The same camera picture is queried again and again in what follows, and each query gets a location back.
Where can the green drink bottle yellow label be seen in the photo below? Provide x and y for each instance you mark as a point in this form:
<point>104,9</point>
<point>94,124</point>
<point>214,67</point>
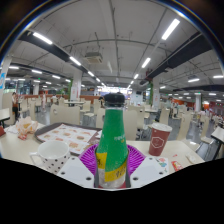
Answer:
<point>112,140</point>

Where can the dark tray with paper liner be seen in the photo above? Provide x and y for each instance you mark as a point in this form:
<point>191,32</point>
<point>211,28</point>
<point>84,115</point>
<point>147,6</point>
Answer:
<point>66,135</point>

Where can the red paper cup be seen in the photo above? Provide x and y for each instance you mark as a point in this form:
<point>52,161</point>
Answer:
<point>160,140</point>

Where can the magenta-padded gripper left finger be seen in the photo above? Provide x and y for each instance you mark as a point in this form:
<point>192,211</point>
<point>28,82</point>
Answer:
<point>87,160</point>

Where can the white polka dot mug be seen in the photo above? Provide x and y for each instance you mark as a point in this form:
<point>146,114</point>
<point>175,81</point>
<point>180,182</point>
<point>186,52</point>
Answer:
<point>53,156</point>

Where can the white square side table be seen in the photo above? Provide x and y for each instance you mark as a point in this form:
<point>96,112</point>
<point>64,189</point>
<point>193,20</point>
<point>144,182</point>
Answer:
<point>4,115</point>
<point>218,135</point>

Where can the flat round red coaster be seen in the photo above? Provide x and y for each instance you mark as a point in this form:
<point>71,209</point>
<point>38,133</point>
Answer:
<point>122,185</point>

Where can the person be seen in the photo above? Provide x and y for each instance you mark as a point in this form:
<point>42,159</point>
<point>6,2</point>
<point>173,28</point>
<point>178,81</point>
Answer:
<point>15,103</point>

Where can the small red sauce packet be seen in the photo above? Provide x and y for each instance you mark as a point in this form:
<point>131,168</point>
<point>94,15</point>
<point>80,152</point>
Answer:
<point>177,165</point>
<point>22,136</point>

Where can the ceiling air conditioner unit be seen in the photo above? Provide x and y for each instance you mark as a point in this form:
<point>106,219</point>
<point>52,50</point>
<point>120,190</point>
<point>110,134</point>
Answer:
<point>93,57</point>

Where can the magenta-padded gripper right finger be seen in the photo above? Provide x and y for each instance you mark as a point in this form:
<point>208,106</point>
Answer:
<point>136,159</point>

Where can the printed paper leaflet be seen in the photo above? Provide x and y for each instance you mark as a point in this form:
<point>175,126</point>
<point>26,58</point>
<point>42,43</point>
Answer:
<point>162,163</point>

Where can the clear plastic packet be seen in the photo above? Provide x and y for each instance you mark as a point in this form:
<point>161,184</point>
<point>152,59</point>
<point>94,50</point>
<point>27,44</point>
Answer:
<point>192,158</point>

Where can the ceiling strip lights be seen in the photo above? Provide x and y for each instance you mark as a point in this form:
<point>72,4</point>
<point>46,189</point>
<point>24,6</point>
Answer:
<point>170,29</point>

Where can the group of beige chairs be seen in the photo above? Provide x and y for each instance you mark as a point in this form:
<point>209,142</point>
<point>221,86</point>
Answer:
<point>163,115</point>

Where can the crumpled food wrapper bag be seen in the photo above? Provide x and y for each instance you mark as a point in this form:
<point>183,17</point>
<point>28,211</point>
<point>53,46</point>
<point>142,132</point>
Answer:
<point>26,126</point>

